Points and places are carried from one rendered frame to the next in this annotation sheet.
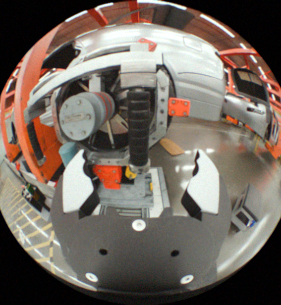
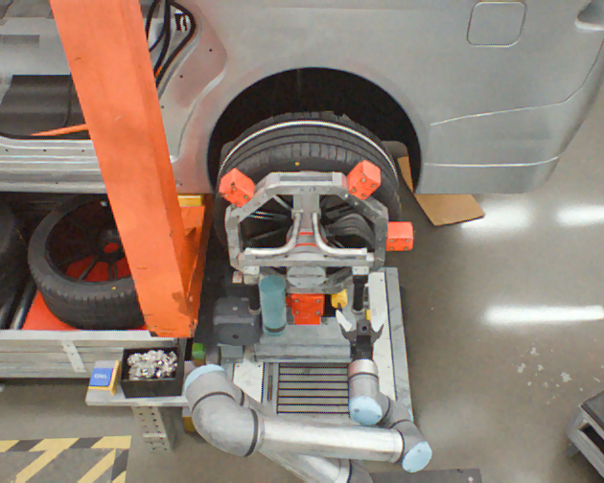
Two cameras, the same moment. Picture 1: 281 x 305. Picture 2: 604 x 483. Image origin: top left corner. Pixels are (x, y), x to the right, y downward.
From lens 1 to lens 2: 2.06 m
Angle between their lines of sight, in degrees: 14
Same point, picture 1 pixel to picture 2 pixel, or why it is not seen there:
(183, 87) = (438, 148)
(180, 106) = (400, 242)
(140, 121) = (360, 294)
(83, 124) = (313, 280)
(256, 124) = not seen: outside the picture
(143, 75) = (362, 280)
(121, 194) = (313, 333)
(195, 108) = (464, 178)
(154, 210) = not seen: hidden behind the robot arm
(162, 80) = (381, 224)
